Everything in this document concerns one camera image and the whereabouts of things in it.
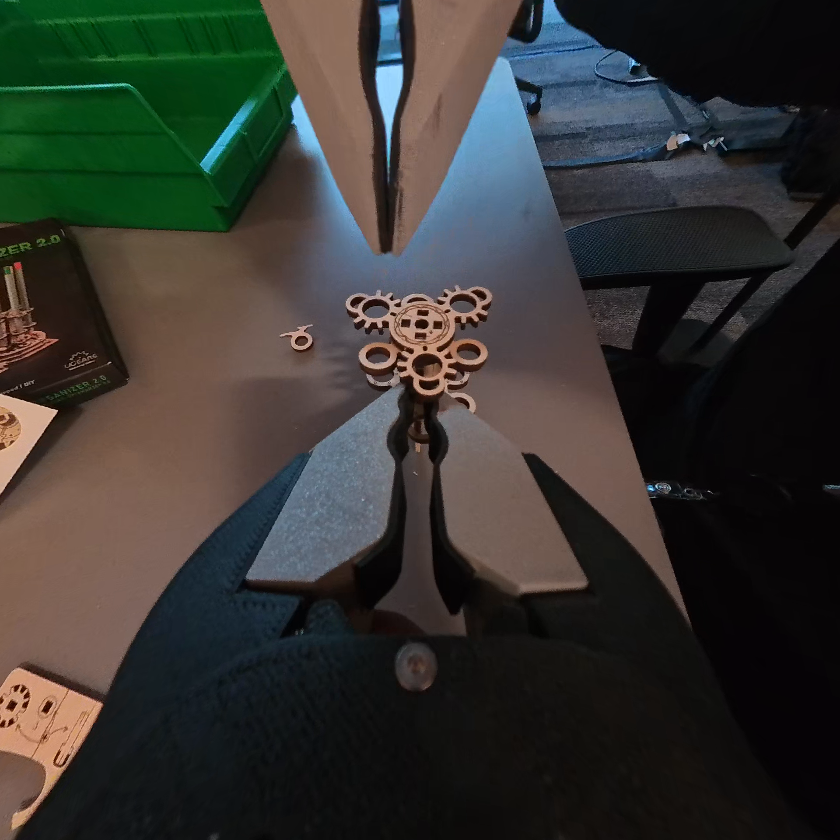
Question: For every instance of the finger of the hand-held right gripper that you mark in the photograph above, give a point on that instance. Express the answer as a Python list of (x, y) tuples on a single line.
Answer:
[(453, 65), (328, 79)]

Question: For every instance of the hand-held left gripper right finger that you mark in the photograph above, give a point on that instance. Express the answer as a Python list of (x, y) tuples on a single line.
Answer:
[(512, 518)]

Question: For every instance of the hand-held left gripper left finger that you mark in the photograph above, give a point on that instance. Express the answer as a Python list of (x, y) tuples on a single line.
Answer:
[(321, 518)]

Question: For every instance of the wooden gear model assembly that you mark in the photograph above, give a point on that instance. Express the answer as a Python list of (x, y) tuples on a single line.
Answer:
[(438, 334)]

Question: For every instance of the laser-cut wooden parts sheet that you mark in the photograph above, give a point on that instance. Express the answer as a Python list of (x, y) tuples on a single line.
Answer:
[(72, 709)]

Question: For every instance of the black model kit box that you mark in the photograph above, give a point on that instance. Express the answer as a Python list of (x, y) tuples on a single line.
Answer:
[(52, 295)]

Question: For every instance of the large green plastic bin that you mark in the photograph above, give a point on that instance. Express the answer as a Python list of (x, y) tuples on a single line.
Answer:
[(98, 164)]

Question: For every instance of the black mesh office chair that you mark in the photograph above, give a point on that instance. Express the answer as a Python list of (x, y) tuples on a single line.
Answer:
[(676, 243)]

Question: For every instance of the folded paper instruction booklet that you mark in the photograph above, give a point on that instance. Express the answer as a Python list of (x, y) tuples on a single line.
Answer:
[(26, 446)]

